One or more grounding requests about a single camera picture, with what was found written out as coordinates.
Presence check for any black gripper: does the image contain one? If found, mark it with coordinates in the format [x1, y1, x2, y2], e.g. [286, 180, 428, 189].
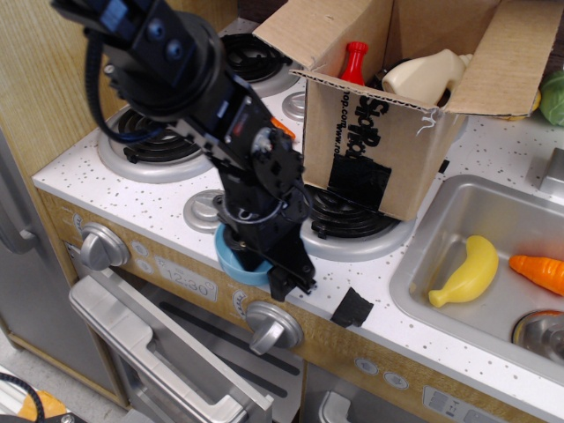
[213, 196, 315, 302]

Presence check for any light blue plastic bowl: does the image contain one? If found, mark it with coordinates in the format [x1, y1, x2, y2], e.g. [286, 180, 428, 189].
[214, 224, 272, 286]

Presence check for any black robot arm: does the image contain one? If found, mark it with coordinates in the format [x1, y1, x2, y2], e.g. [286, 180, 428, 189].
[53, 1, 315, 301]

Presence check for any silver oven dial right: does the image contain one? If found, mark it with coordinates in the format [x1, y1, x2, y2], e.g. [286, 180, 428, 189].
[246, 301, 304, 355]

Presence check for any silver oven dial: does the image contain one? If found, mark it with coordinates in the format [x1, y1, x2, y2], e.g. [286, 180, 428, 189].
[80, 222, 130, 271]
[246, 301, 304, 355]

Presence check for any oven clock display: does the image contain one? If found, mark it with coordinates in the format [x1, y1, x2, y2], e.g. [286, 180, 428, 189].
[154, 256, 219, 302]

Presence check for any front right black burner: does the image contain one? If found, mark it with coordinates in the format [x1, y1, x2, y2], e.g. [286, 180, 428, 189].
[301, 186, 416, 263]

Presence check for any black burner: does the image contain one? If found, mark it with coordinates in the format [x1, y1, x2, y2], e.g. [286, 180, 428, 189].
[301, 186, 416, 263]
[220, 33, 301, 98]
[98, 130, 212, 184]

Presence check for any silver stovetop knob front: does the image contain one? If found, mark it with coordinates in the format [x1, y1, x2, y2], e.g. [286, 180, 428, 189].
[183, 189, 224, 234]

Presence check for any silver stovetop knob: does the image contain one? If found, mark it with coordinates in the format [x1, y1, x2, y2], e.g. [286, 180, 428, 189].
[183, 189, 224, 234]
[282, 91, 306, 122]

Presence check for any black tape piece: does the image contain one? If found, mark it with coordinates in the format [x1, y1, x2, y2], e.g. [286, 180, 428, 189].
[330, 287, 374, 328]

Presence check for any silver oven door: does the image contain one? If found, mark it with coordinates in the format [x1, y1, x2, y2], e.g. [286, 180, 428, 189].
[70, 270, 303, 422]

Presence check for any front left black burner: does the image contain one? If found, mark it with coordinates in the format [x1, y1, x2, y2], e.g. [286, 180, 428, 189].
[98, 130, 212, 184]

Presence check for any orange toy carrot on stove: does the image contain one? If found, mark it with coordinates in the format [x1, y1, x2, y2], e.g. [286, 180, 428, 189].
[271, 116, 295, 141]

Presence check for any silver oven dial left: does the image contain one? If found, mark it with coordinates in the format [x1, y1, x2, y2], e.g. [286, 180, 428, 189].
[80, 222, 130, 271]

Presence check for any silver stovetop knob rear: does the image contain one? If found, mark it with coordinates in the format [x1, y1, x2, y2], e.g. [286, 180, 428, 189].
[282, 91, 306, 122]

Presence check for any silver toy sink basin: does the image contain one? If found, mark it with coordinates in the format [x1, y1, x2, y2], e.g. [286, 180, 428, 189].
[390, 175, 563, 383]

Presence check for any rear left black burner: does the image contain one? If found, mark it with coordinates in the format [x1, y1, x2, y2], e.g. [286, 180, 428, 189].
[220, 33, 301, 98]

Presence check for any yellow toy banana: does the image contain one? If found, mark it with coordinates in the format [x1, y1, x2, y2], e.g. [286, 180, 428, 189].
[428, 235, 499, 308]

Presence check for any red toy bottle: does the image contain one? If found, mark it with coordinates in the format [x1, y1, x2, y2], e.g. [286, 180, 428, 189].
[340, 41, 368, 85]

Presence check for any brown cardboard box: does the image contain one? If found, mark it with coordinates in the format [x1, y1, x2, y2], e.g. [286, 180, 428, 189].
[255, 1, 563, 220]

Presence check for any grey toy refrigerator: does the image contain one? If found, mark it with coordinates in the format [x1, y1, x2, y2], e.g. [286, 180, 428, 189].
[1, 140, 117, 398]

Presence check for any cream toy jug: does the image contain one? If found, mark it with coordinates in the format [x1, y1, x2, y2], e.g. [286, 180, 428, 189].
[382, 49, 473, 105]

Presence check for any orange object on floor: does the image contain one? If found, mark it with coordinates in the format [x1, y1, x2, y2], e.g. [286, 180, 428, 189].
[17, 390, 67, 421]

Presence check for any silver sink drain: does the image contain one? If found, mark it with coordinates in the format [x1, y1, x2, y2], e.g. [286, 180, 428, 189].
[511, 309, 563, 365]

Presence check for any orange toy carrot in sink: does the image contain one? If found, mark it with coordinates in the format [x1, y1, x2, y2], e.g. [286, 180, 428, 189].
[508, 255, 563, 296]

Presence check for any grey toy faucet base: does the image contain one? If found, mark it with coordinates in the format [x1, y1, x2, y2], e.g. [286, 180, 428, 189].
[539, 148, 564, 197]

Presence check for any green toy cabbage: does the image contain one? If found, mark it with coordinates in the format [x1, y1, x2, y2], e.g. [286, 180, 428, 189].
[539, 70, 564, 127]

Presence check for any silver lower cabinet handle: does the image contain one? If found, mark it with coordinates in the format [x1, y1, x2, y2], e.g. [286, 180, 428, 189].
[318, 391, 351, 423]

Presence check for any black cable on floor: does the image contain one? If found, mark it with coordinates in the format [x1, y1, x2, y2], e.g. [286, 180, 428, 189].
[0, 372, 77, 423]

